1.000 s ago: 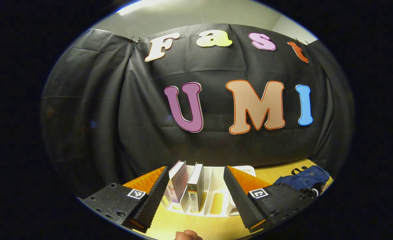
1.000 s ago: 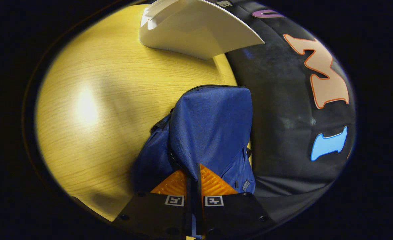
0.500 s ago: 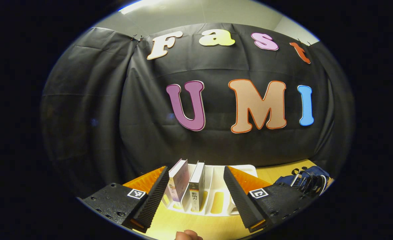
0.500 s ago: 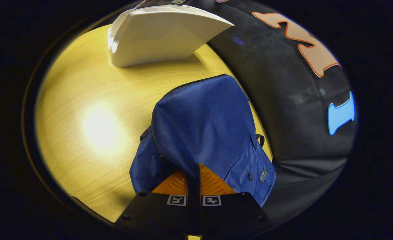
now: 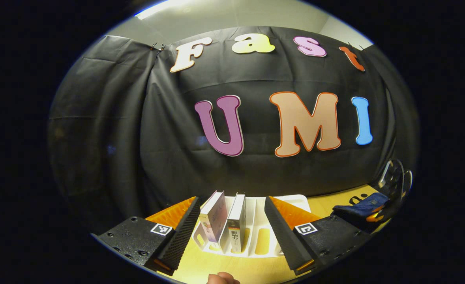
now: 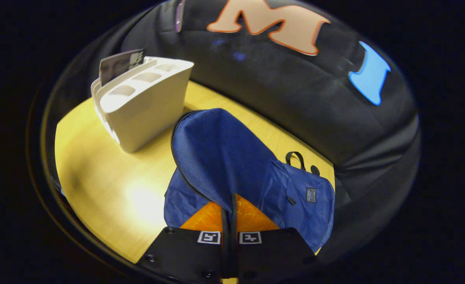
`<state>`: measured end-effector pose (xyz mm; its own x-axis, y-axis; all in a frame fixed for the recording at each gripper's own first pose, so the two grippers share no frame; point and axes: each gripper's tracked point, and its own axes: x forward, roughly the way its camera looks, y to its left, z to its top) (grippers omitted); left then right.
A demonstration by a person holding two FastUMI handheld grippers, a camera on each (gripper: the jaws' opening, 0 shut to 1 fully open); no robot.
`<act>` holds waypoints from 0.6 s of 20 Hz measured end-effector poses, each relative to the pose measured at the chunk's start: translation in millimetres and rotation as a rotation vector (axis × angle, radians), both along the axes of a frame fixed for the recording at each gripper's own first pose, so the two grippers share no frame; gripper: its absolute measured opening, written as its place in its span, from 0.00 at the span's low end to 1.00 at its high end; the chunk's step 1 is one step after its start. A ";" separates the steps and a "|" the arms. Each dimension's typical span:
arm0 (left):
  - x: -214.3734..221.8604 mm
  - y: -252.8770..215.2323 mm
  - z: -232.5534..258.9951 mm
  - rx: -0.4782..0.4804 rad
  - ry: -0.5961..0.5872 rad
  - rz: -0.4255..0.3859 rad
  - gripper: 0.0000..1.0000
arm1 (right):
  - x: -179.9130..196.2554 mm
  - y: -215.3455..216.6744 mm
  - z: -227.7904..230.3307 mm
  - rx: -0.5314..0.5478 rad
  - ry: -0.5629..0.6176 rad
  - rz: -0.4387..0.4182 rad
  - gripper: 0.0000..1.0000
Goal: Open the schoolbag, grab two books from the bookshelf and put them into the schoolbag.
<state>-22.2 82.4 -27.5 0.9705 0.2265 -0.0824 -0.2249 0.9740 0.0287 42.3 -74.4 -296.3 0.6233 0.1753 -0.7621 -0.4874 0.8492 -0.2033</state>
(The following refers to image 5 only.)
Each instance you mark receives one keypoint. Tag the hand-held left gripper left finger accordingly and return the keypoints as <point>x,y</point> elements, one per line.
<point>183,236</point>

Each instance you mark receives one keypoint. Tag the blue schoolbag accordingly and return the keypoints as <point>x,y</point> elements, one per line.
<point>359,209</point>

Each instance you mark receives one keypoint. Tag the white book with dark cover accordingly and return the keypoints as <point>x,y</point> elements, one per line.
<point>235,225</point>

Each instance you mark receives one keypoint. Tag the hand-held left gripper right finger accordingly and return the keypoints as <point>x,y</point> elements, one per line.
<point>284,240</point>

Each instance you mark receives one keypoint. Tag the pink cover book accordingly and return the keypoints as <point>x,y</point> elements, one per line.
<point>212,217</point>

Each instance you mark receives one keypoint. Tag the white bookshelf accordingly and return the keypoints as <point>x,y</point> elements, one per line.
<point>256,225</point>

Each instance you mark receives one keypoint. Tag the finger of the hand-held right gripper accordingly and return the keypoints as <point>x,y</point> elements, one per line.
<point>379,207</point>
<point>374,217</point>

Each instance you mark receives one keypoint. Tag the black backdrop cloth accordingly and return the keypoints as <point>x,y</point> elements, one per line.
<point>157,130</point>

